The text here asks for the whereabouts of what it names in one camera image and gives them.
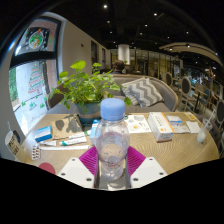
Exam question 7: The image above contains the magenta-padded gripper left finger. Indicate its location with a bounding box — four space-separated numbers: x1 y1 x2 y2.
57 145 100 190

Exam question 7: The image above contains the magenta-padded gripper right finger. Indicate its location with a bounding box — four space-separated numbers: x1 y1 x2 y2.
125 145 169 190

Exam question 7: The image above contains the clear blue-capped water bottle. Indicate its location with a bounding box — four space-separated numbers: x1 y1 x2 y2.
94 97 131 182

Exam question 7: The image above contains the long white paper strip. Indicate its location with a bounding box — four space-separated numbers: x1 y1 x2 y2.
39 144 91 152

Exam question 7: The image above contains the flat round red coaster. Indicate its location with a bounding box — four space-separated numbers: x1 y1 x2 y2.
38 161 57 176

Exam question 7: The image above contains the white green ointment tube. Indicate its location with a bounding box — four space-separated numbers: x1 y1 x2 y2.
59 135 88 147

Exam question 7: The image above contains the small white tube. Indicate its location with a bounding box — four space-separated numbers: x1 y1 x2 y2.
39 139 58 148

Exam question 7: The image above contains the small blue white carton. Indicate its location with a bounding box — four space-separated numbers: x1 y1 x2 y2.
89 119 101 146

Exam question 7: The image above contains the pill blister pack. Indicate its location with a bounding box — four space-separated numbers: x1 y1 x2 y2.
30 144 42 161

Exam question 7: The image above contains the white orange medicine box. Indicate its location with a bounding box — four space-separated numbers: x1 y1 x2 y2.
147 111 175 143

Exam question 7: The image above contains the white leaflet with orange dots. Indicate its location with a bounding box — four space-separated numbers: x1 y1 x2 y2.
123 114 153 134

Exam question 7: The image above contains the blue and white flat box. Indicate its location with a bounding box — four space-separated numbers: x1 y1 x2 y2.
34 125 54 143

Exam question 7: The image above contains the blue white small packet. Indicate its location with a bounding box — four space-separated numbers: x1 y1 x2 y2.
165 114 183 127

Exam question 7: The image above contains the white folded tissue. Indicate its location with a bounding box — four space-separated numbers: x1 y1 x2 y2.
185 120 201 134

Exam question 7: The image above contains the clear plastic cup with straw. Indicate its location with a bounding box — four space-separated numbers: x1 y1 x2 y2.
196 109 216 144

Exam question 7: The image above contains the yellow small packet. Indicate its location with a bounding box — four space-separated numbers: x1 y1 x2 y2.
184 111 198 122

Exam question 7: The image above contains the grey chevron cushion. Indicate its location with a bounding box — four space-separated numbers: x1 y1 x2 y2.
121 77 165 108

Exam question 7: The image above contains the green potted plant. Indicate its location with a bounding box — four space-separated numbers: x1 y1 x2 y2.
49 59 133 126

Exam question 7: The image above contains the group of dining chairs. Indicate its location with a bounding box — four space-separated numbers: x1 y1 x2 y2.
164 71 224 158

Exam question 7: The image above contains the window with festive decals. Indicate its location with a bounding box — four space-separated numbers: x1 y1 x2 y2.
8 16 64 136

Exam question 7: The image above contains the white round pillar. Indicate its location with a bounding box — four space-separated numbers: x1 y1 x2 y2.
117 43 131 65

